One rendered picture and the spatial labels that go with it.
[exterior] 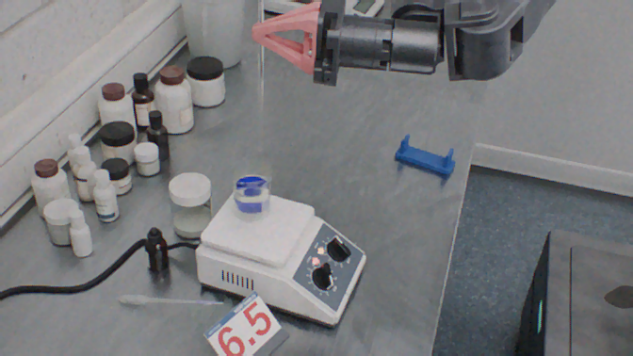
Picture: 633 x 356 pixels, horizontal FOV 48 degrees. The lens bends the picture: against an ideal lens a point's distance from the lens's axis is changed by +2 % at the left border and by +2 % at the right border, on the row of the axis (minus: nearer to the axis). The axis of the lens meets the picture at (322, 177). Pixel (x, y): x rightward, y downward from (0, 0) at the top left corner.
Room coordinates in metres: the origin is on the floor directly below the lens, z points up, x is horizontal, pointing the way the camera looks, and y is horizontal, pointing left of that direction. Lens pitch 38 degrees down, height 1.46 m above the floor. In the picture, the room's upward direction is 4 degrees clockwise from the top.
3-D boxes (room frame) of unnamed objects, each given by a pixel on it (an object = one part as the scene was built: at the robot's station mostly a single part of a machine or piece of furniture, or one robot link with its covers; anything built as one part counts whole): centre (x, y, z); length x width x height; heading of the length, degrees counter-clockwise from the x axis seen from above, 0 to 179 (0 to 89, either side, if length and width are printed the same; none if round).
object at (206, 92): (1.13, 0.23, 0.79); 0.07 x 0.07 x 0.07
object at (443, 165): (0.98, -0.17, 0.77); 0.10 x 0.03 x 0.04; 65
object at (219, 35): (1.28, 0.24, 0.82); 0.18 x 0.13 x 0.15; 0
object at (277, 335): (0.56, 0.08, 0.77); 0.09 x 0.06 x 0.04; 145
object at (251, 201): (0.71, 0.09, 0.87); 0.06 x 0.05 x 0.08; 151
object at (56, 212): (0.73, 0.36, 0.78); 0.05 x 0.05 x 0.05
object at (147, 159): (0.90, 0.28, 0.77); 0.04 x 0.04 x 0.04
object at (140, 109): (1.03, 0.32, 0.80); 0.04 x 0.04 x 0.10
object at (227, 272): (0.68, 0.05, 0.79); 0.22 x 0.13 x 0.08; 72
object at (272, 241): (0.69, 0.08, 0.83); 0.12 x 0.12 x 0.01; 72
